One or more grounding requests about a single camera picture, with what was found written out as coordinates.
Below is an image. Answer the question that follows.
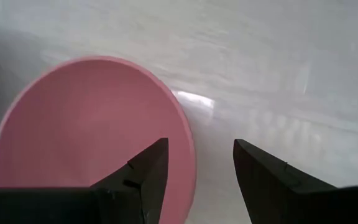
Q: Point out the pink bowl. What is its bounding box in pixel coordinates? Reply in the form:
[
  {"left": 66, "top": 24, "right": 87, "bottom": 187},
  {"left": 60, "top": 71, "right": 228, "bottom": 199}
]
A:
[{"left": 0, "top": 55, "right": 198, "bottom": 224}]

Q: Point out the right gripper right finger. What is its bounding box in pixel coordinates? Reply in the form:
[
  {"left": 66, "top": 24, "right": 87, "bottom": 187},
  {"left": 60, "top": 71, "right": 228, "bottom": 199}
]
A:
[{"left": 232, "top": 138, "right": 338, "bottom": 224}]

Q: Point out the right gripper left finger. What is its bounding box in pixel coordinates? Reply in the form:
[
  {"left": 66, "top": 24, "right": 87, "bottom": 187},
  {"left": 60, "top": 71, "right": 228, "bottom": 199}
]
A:
[{"left": 90, "top": 138, "right": 170, "bottom": 224}]

